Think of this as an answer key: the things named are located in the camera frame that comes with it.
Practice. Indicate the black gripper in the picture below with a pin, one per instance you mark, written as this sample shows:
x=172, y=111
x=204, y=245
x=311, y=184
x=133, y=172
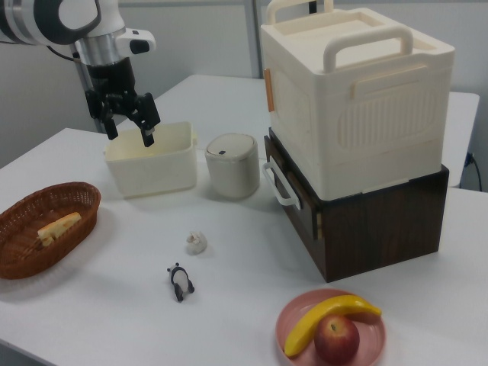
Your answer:
x=112, y=78

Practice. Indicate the small cream lidded trash can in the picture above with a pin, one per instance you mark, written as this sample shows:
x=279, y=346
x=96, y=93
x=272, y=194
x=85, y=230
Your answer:
x=232, y=171

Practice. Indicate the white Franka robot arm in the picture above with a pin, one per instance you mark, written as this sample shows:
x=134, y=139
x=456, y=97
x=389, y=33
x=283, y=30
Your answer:
x=34, y=19

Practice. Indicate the white square plastic bin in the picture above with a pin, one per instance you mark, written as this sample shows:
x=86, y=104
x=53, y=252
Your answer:
x=152, y=171

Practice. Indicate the brown wicker basket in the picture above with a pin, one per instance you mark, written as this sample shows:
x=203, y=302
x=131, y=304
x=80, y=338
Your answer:
x=72, y=228

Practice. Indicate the toy bread slice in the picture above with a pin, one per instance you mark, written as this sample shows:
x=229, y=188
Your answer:
x=57, y=228

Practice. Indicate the crumpled paper ball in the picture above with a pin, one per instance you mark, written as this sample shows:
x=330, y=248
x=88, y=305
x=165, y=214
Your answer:
x=196, y=244

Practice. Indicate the panda toy figure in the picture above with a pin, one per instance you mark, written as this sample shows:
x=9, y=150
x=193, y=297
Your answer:
x=180, y=281

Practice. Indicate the black pole stand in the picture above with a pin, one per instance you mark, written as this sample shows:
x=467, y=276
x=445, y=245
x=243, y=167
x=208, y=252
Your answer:
x=312, y=5

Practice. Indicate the dark wooden drawer box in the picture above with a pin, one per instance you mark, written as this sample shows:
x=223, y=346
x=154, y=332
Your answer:
x=373, y=236

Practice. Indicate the yellow toy banana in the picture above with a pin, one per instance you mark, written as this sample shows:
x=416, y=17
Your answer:
x=309, y=324

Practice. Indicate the red toy apple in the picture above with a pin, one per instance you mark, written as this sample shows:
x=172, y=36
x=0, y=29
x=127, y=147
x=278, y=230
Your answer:
x=337, y=339

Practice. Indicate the pink plate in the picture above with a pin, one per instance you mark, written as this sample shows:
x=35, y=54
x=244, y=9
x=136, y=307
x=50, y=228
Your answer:
x=371, y=335

